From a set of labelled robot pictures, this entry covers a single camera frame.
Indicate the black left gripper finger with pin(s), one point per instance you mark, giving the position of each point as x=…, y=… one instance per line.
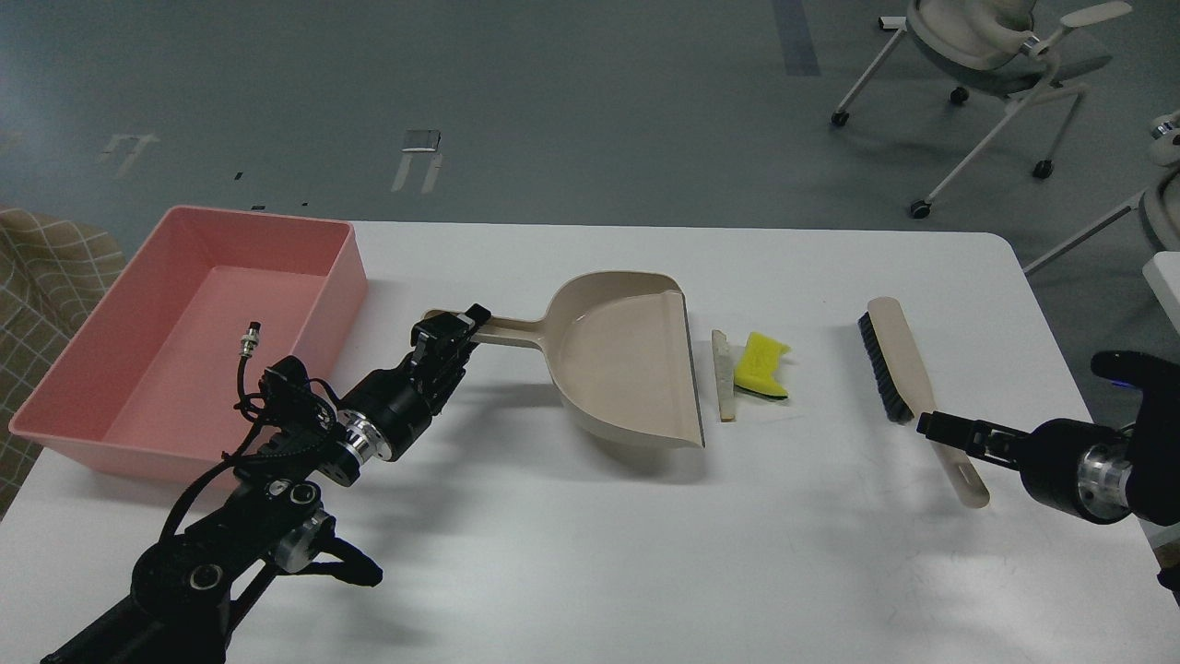
x=441, y=347
x=471, y=321

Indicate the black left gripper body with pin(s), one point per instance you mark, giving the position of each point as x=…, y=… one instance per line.
x=385, y=413

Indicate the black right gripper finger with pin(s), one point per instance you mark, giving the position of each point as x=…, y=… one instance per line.
x=976, y=438

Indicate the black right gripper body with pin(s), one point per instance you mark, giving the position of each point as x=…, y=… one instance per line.
x=1079, y=468

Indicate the beige plastic dustpan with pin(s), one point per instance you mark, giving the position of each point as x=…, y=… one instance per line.
x=618, y=349

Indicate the beige hand brush black bristles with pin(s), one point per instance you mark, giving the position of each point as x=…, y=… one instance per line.
x=906, y=392

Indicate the yellow sponge piece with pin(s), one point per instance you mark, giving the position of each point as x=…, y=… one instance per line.
x=756, y=368

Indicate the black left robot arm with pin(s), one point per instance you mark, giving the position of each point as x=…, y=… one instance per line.
x=258, y=514

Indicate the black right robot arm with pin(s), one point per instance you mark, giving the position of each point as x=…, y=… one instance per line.
x=1153, y=486

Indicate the pink plastic bin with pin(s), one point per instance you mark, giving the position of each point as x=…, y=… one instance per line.
x=147, y=388

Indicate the beige checkered cloth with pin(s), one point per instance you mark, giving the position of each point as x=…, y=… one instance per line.
x=53, y=273

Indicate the white office chair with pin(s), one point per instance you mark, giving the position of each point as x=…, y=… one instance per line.
x=1003, y=49

